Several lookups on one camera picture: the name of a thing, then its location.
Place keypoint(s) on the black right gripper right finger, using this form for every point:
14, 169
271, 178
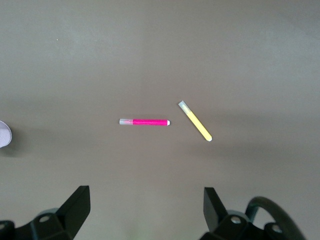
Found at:
217, 222

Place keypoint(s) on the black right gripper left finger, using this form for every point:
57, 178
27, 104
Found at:
72, 215

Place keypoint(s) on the pink highlighter pen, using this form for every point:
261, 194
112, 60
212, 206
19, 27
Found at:
150, 122

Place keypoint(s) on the pink plastic pen holder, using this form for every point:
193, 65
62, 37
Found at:
5, 135

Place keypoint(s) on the yellow highlighter pen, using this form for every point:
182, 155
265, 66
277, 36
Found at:
197, 123

